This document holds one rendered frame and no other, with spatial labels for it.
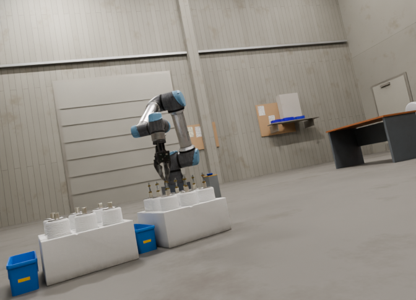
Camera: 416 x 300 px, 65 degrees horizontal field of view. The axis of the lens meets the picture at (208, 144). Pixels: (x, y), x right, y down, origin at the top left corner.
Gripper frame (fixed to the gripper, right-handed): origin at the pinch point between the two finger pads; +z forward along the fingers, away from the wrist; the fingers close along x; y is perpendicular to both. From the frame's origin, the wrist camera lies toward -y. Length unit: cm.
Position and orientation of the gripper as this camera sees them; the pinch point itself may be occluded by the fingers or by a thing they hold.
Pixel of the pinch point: (164, 177)
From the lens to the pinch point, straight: 178.6
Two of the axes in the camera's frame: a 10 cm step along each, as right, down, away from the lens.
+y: 3.0, -1.4, -9.4
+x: 9.4, -1.5, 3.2
